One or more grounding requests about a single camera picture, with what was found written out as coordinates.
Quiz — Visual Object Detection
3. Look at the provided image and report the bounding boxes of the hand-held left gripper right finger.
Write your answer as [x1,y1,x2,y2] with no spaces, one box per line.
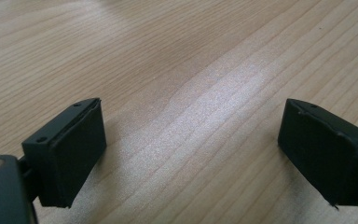
[277,98,358,207]

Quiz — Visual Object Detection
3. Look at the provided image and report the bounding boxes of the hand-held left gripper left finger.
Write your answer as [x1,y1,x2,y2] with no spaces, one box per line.
[21,97,107,209]

